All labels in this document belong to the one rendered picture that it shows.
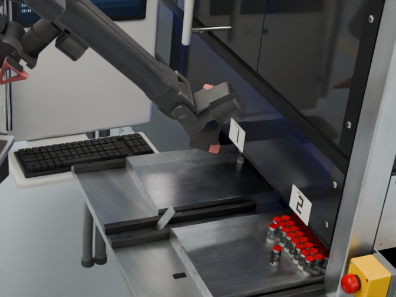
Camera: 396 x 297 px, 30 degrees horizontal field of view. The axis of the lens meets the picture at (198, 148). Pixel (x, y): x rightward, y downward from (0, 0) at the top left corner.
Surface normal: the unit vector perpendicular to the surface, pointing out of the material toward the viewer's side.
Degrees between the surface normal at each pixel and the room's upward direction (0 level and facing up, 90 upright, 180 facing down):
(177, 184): 0
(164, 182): 0
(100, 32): 106
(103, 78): 90
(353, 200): 90
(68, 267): 0
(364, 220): 90
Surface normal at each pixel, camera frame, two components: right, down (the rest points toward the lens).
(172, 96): 0.19, 0.72
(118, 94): 0.43, 0.47
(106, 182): 0.09, -0.87
